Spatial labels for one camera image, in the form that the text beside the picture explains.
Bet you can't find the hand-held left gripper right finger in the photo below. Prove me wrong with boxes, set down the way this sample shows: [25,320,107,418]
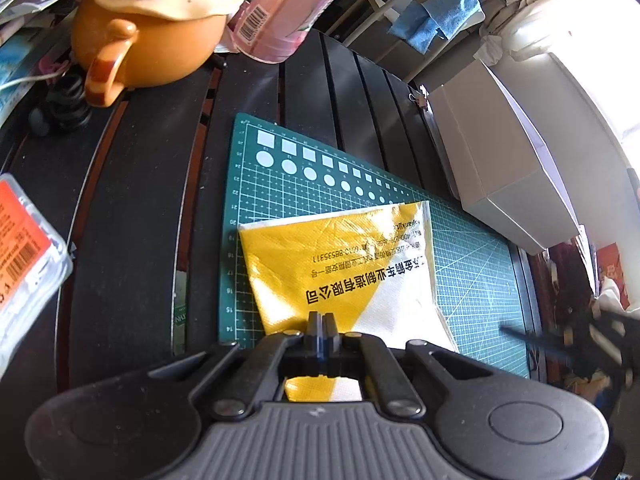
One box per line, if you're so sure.
[324,312,495,418]

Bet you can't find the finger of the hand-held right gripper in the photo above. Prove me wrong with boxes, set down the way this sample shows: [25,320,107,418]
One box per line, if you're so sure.
[500,326,576,358]

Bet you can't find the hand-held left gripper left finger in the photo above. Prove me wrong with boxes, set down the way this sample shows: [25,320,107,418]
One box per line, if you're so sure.
[146,312,324,421]

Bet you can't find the yellow and white shopping bag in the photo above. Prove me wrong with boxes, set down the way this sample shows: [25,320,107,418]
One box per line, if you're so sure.
[238,200,460,403]

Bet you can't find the green cutting mat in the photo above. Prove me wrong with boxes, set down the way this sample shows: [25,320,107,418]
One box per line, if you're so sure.
[218,112,531,379]

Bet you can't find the white cardboard box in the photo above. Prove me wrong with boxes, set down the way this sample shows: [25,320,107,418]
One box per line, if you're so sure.
[427,52,584,257]

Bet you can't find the clear plastic box orange label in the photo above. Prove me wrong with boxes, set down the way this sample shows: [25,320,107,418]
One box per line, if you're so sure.
[0,172,76,370]

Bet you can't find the pink plastic bottle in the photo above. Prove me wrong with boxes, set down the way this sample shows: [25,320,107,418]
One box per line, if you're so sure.
[226,0,373,64]

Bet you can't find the orange ceramic teapot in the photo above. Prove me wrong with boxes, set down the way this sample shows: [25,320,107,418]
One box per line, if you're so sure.
[70,0,229,109]

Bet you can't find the blue cloth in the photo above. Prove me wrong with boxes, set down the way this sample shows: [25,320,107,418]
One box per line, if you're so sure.
[387,0,483,54]

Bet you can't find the beige curtain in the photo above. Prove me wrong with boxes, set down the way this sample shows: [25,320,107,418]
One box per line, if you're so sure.
[479,0,568,67]

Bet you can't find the light blue package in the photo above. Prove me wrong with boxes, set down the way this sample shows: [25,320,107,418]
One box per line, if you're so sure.
[0,25,57,128]

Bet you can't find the black coiled cable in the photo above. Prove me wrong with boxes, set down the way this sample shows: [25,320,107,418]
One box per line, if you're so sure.
[27,67,94,136]

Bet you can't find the white cable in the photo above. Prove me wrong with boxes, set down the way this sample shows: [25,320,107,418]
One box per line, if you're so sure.
[0,66,72,95]

